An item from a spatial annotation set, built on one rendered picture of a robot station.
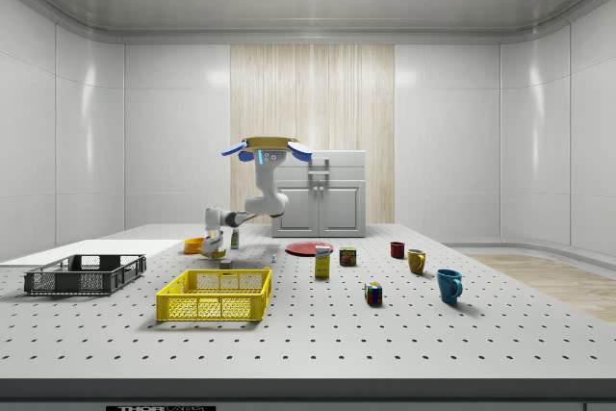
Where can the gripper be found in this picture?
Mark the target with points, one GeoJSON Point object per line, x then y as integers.
{"type": "Point", "coordinates": [213, 244]}

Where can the banana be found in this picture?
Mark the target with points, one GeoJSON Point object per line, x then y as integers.
{"type": "Point", "coordinates": [220, 253]}

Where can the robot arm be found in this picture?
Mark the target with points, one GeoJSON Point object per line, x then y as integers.
{"type": "Point", "coordinates": [267, 189]}

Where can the yellow bowl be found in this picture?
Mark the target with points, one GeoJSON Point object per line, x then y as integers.
{"type": "Point", "coordinates": [193, 246]}

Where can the small white bottle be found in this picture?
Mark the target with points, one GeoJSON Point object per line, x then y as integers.
{"type": "Point", "coordinates": [235, 240]}

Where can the grey cube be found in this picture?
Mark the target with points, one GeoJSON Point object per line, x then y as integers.
{"type": "Point", "coordinates": [227, 264]}

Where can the yellow basket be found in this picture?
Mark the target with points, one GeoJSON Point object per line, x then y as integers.
{"type": "Point", "coordinates": [212, 307]}

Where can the red plate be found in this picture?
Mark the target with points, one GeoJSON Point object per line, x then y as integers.
{"type": "Point", "coordinates": [305, 249]}

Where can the yellow and white box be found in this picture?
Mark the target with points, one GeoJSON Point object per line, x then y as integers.
{"type": "Point", "coordinates": [322, 264]}

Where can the white cabinet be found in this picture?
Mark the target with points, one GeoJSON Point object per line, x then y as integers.
{"type": "Point", "coordinates": [317, 199]}

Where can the white board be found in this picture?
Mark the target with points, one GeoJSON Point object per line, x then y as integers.
{"type": "Point", "coordinates": [96, 247]}

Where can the flat-sided can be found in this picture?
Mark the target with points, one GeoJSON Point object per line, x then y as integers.
{"type": "Point", "coordinates": [347, 257]}

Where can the dark grey basket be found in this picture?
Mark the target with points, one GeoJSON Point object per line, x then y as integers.
{"type": "Point", "coordinates": [67, 281]}

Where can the puzzle cube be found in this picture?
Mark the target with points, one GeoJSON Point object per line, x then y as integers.
{"type": "Point", "coordinates": [373, 294]}

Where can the red mug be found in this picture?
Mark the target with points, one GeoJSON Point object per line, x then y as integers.
{"type": "Point", "coordinates": [396, 249]}

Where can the yellow mug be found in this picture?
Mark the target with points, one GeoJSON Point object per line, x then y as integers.
{"type": "Point", "coordinates": [415, 261]}

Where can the blue mug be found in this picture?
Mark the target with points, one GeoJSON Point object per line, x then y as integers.
{"type": "Point", "coordinates": [448, 286]}

